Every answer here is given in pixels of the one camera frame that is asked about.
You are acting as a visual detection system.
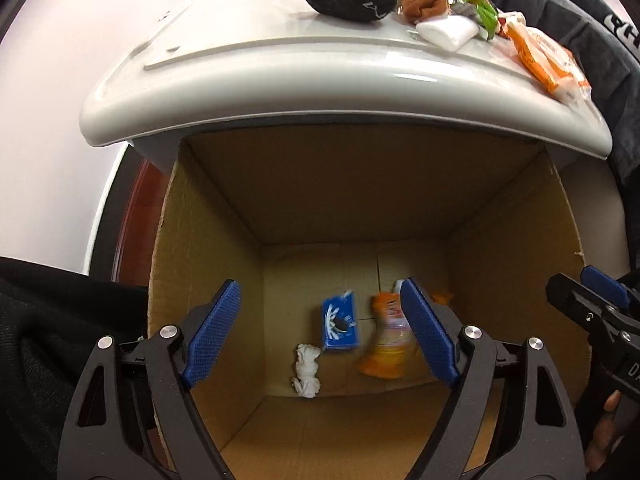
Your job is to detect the orange juice pouch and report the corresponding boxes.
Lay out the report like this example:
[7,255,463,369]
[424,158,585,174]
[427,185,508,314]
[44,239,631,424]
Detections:
[357,280,435,384]

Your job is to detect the white tissue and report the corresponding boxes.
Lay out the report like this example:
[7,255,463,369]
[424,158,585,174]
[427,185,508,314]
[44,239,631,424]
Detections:
[292,344,321,399]

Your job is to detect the blue carton box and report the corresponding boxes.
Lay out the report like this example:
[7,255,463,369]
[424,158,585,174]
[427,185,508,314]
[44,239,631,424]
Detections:
[321,290,360,351]

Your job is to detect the person's right hand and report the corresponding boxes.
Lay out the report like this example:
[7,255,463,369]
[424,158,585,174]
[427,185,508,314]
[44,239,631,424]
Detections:
[585,390,622,474]

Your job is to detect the orange white snack bag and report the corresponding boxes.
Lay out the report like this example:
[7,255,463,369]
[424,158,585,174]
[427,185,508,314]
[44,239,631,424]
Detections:
[502,18,591,105]

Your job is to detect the dark blue bed duvet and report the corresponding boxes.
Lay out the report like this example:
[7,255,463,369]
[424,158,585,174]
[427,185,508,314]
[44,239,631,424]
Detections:
[490,0,639,184]

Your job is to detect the brown cardboard box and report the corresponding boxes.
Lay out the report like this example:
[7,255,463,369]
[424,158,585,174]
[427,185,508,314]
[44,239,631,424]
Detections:
[149,125,589,479]

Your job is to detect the green snack wrapper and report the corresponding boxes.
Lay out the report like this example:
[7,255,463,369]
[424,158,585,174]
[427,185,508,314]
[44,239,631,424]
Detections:
[449,0,500,40]

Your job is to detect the white tissue pack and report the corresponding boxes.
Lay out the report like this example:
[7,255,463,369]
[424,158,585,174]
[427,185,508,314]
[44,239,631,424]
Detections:
[416,15,480,52]

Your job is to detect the brown orange sock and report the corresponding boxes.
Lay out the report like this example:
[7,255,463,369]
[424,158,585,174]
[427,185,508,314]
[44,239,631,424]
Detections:
[401,0,450,24]

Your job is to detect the grey plastic bin lid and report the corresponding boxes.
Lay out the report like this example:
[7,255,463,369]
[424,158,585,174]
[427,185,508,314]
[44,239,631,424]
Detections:
[79,0,613,158]

